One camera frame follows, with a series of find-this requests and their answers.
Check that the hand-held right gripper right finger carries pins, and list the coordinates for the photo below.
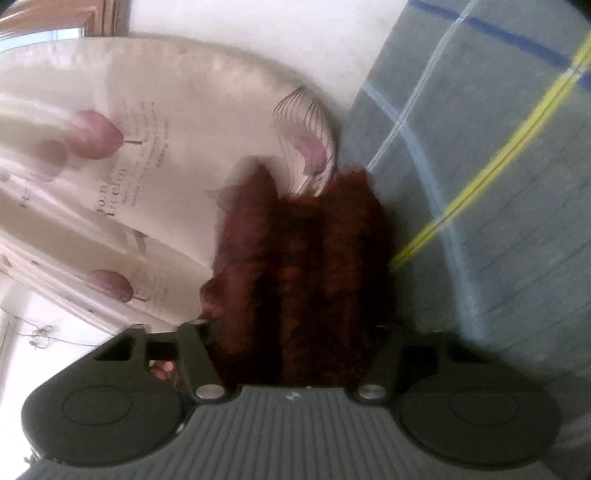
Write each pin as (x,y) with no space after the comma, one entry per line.
(390,353)

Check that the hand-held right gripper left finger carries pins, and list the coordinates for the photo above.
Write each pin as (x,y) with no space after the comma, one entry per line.
(194,344)

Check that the grey-blue checked bedsheet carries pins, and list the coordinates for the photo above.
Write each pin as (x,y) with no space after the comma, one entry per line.
(489,194)

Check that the maroon small garment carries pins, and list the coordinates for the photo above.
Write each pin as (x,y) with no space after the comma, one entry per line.
(300,277)

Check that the brown wooden door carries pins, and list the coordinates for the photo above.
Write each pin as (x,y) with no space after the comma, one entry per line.
(60,16)

